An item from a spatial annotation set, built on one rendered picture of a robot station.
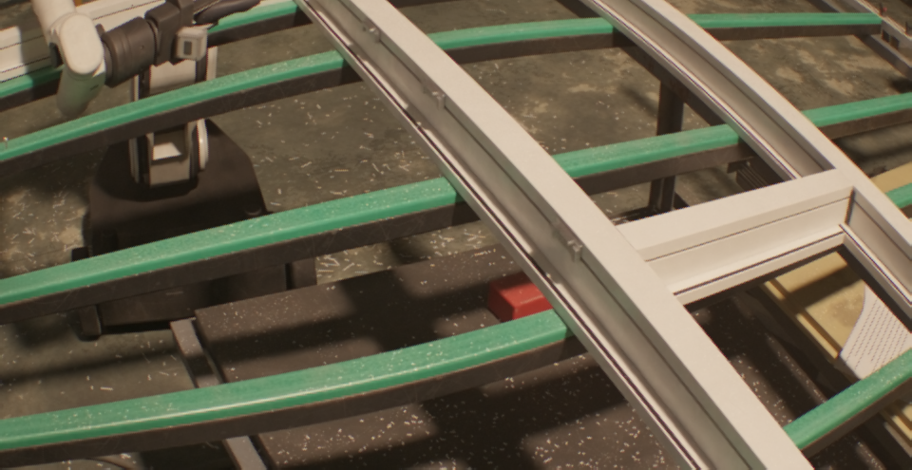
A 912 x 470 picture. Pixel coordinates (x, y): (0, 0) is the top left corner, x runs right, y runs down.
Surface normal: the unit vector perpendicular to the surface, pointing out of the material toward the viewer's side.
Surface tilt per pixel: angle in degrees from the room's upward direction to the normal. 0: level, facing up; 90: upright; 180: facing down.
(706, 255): 90
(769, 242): 90
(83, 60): 34
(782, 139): 90
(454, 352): 0
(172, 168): 112
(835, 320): 0
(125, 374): 0
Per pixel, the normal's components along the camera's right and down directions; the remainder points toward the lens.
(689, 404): -0.91, 0.18
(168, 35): 0.69, 0.49
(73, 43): 0.41, -0.44
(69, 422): 0.04, -0.84
